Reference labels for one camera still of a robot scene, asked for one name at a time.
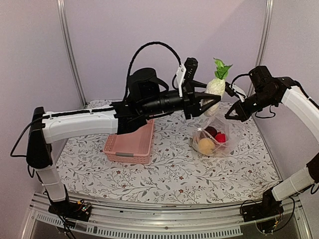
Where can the floral patterned table mat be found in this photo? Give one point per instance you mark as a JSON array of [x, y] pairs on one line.
[[176, 173]]

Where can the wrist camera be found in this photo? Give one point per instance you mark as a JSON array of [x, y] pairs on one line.
[[184, 75], [235, 91]]

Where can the dark maroon toy beet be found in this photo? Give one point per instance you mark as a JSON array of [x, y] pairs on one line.
[[211, 130]]

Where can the clear zip top bag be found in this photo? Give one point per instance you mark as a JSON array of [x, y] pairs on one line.
[[232, 128]]

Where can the red knitted toy fruit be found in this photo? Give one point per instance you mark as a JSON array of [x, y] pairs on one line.
[[221, 137]]

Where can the white toy cabbage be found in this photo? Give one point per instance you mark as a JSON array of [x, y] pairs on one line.
[[217, 85]]

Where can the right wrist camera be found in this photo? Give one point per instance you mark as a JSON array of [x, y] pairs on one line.
[[235, 91]]

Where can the yellow toy pear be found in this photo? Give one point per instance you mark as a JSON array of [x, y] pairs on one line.
[[206, 146]]

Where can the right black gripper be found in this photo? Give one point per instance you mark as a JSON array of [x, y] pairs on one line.
[[242, 115]]

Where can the pink perforated plastic basket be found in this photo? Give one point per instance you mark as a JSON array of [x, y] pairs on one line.
[[132, 147]]

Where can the white toy radish with leaves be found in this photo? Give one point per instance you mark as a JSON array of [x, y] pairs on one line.
[[220, 152]]

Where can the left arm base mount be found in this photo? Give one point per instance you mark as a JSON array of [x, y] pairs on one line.
[[79, 210]]

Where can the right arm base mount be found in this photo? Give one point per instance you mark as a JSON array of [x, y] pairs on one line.
[[268, 211]]

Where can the right aluminium frame post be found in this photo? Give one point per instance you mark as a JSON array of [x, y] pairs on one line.
[[265, 31]]

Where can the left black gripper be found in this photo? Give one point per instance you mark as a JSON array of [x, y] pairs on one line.
[[192, 101]]

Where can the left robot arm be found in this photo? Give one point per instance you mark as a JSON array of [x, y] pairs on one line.
[[130, 121]]

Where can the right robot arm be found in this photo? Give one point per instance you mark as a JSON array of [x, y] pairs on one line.
[[273, 91]]

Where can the left aluminium frame post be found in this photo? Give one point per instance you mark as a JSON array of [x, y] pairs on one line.
[[69, 51]]

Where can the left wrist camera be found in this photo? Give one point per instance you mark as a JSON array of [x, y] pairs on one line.
[[184, 75]]

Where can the aluminium frame post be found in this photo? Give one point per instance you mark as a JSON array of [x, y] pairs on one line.
[[265, 31], [69, 51]]

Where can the front aluminium rail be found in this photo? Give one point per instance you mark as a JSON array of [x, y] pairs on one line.
[[116, 219]]

